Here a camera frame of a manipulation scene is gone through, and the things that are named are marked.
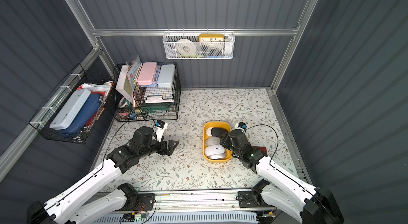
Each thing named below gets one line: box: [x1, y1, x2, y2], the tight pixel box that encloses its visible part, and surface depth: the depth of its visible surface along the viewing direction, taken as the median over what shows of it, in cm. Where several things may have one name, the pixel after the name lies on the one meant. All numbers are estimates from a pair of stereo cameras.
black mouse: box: [210, 127, 229, 138], surface depth 96 cm
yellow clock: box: [198, 33, 225, 42], surface depth 90 cm
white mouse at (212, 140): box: [206, 136, 221, 146], surface depth 91 cm
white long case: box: [49, 88, 92, 131], surface depth 66 cm
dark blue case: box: [56, 93, 102, 135], surface depth 68 cm
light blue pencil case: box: [156, 63, 176, 88], surface depth 98 cm
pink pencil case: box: [137, 62, 158, 86], surface depth 96 cm
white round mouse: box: [206, 126, 214, 137], surface depth 96 cm
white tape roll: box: [176, 38, 197, 56], surface depth 86 cm
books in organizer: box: [115, 55, 143, 104], surface depth 92 cm
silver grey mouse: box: [205, 144, 227, 160], surface depth 88 cm
